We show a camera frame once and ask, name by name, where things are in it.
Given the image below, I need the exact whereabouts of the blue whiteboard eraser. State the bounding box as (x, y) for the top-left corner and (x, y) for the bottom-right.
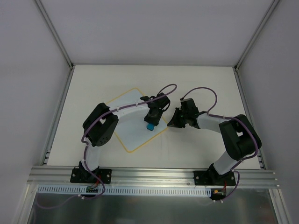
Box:
(146, 123), (155, 131)

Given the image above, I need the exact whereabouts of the yellow framed whiteboard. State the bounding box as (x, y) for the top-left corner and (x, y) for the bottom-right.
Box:
(107, 88), (167, 153)

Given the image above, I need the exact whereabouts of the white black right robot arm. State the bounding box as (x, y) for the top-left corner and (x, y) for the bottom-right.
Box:
(167, 108), (262, 186)

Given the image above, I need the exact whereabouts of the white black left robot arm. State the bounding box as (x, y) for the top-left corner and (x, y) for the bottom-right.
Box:
(71, 97), (170, 184)

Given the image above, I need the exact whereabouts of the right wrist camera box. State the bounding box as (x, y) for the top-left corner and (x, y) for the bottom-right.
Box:
(180, 98), (199, 114)

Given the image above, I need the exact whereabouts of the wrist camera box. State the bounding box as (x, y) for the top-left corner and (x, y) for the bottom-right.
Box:
(149, 96), (171, 111)
(180, 98), (199, 114)

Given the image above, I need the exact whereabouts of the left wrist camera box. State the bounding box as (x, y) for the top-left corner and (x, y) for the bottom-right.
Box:
(149, 96), (171, 111)

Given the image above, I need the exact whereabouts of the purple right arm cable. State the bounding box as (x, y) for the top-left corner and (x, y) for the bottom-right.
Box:
(180, 86), (262, 203)

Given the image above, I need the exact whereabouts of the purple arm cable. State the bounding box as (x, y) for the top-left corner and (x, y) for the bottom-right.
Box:
(180, 86), (262, 203)
(35, 83), (177, 209)

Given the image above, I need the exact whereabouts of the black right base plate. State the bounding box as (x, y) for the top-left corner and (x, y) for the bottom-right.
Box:
(193, 170), (236, 186)

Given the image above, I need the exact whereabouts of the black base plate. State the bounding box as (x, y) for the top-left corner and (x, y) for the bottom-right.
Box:
(193, 170), (236, 186)
(70, 167), (112, 184)

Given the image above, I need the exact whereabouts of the white slotted cable duct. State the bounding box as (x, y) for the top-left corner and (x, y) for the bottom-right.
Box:
(37, 185), (212, 197)

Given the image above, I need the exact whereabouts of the right table edge rail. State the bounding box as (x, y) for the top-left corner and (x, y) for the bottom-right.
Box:
(233, 67), (267, 169)

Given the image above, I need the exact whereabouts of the table edge rail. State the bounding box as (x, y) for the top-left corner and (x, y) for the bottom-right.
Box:
(38, 66), (75, 166)
(233, 67), (267, 169)

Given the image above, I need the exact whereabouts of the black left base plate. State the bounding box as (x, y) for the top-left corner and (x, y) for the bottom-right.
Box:
(70, 167), (112, 184)

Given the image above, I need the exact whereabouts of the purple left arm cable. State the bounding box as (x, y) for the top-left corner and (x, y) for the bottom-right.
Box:
(35, 83), (177, 209)

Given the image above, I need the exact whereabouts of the right aluminium frame post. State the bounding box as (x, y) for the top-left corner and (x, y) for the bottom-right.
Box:
(234, 0), (281, 71)

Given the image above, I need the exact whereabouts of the aluminium frame post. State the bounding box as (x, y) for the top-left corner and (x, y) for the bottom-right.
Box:
(33, 0), (73, 69)
(234, 0), (281, 71)

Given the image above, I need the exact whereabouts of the left table edge rail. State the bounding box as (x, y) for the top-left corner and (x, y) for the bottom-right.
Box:
(38, 66), (75, 166)

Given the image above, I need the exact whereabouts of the aluminium mounting rail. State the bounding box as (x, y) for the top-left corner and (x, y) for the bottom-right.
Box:
(27, 166), (280, 189)

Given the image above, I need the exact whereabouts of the left aluminium frame post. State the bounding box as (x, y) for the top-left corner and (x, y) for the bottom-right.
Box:
(33, 0), (73, 69)

